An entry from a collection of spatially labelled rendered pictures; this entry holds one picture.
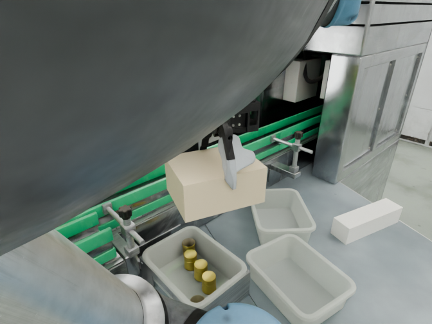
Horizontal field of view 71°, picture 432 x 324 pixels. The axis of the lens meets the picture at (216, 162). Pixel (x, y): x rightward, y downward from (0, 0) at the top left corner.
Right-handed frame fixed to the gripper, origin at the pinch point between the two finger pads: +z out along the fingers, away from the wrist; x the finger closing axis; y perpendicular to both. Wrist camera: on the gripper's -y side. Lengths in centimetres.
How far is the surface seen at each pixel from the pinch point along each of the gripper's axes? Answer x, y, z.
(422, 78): 163, 311, 34
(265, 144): 39, 37, 16
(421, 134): 149, 316, 93
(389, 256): -7, 52, 35
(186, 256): 9.8, -3.1, 28.8
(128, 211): 7.5, -15.8, 9.6
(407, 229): -1, 67, 35
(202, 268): 4.4, -1.0, 28.8
